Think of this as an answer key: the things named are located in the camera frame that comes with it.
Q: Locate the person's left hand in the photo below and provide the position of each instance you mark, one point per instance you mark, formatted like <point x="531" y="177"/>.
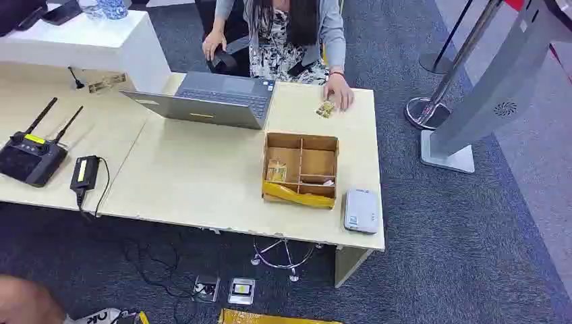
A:
<point x="340" y="93"/>

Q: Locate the person's right hand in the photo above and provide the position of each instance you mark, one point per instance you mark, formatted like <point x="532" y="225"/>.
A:
<point x="212" y="44"/>

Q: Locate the black office chair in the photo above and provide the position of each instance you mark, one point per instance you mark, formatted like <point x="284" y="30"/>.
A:
<point x="229" y="60"/>

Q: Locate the person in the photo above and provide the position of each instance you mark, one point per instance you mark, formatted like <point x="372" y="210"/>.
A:
<point x="290" y="58"/>

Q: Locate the grey laptop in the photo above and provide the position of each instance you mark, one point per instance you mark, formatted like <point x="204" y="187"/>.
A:
<point x="214" y="107"/>

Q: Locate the wooden divided box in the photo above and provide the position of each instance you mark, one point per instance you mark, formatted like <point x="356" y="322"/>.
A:
<point x="313" y="161"/>

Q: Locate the small white card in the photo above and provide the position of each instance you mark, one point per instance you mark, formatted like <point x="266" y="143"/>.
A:
<point x="328" y="183"/>

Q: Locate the blue patterned water bottle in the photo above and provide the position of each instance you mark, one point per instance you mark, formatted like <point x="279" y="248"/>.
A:
<point x="114" y="8"/>

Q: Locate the yellow padded bag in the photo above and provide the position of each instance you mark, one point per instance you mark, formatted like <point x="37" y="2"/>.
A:
<point x="295" y="196"/>

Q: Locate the white card reader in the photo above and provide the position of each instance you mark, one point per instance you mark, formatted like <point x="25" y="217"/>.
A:
<point x="361" y="211"/>

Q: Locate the white raised counter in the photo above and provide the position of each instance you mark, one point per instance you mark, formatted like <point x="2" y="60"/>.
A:
<point x="89" y="44"/>

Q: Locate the clear water bottle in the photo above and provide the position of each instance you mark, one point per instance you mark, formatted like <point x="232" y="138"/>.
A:
<point x="91" y="8"/>

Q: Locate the pale desk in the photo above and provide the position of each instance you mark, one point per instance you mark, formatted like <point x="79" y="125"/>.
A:
<point x="201" y="179"/>
<point x="53" y="120"/>

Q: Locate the small black microphone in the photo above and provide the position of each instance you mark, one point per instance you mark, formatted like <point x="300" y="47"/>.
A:
<point x="76" y="79"/>

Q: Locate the grey kiosk stand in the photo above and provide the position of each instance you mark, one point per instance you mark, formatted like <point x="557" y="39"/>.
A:
<point x="491" y="89"/>

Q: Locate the black phone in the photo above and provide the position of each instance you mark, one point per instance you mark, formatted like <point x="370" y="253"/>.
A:
<point x="62" y="12"/>

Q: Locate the chrome chair base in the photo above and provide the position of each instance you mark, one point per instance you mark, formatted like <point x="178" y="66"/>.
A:
<point x="283" y="264"/>

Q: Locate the black power adapter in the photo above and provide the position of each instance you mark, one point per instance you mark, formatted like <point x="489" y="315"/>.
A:
<point x="85" y="172"/>

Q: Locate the red barrier belt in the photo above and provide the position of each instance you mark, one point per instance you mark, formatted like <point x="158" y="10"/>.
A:
<point x="514" y="3"/>

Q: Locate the black remote controller with antennas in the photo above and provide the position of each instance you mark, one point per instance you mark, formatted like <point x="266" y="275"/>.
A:
<point x="31" y="158"/>

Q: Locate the silver floor socket box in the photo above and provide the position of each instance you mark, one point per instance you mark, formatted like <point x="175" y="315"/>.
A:
<point x="241" y="291"/>

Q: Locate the yellow packet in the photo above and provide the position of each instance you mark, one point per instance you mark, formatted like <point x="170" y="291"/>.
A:
<point x="268" y="318"/>

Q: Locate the open floor socket box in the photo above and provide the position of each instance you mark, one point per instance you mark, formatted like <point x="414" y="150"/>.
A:
<point x="206" y="289"/>

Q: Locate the white bag with black print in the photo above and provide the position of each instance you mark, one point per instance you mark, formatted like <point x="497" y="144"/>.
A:
<point x="100" y="317"/>

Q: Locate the black stanchion post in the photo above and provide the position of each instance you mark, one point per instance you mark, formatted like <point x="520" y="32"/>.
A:
<point x="435" y="63"/>

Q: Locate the silver stanchion post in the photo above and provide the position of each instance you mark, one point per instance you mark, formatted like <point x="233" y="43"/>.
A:
<point x="442" y="87"/>

